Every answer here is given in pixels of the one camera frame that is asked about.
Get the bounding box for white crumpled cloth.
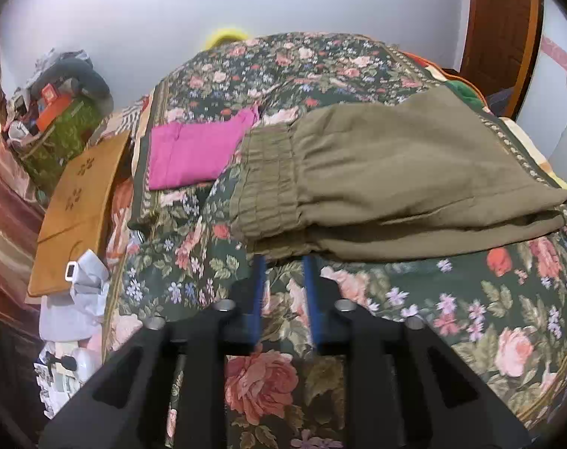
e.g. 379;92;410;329
39;249;110;341

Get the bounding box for grey neck pillow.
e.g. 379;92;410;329
35;58;114;112

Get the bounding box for wooden door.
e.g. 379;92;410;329
459;0;545;119

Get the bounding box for striped curtain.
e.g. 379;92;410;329
0;23;46;323

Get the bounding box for wooden lap tray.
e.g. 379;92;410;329
27;130;132;297

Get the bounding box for floral bed sheet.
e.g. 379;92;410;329
96;33;567;449

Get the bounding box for pink folded cloth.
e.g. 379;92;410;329
148;106;261;192

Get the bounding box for orange small box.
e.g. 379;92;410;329
35;83;74;132

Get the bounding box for green bag with clutter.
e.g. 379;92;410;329
20;97;102;192

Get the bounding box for yellow round object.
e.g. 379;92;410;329
204;27;251;50

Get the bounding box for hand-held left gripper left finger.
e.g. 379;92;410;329
39;255;268;449

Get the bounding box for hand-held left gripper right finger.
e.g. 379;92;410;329
303;255;533;449

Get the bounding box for olive green pants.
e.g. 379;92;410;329
230;85;567;263

